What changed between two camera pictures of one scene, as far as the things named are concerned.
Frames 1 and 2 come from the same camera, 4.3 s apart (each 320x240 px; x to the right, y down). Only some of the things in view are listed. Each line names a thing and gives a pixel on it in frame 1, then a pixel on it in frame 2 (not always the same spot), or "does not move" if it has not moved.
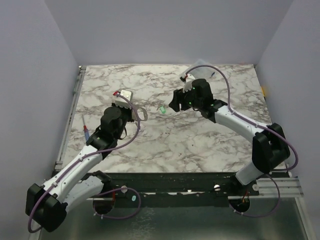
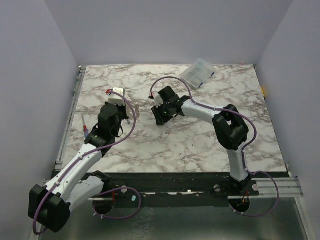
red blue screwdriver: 86,134 does not move
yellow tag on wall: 262,91 does not move
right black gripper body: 182,99 -> 159,116
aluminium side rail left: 59,163 does not move
